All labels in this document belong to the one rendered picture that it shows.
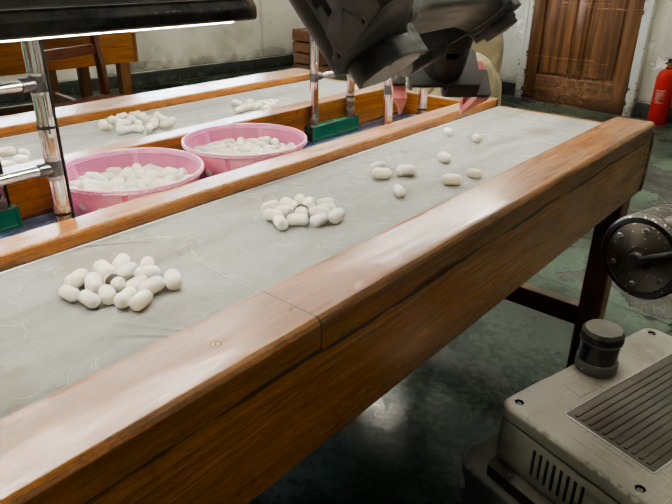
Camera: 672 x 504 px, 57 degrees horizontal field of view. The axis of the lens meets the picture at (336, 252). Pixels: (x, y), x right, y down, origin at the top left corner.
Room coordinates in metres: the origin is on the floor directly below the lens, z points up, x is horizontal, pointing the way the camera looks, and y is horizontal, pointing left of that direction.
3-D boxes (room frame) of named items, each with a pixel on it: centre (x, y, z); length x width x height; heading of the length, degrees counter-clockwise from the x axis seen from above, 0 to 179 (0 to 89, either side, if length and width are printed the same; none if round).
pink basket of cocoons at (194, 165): (1.09, 0.38, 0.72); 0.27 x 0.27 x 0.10
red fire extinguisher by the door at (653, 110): (4.71, -2.45, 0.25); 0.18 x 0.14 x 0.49; 134
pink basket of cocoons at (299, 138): (1.30, 0.20, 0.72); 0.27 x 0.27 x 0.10
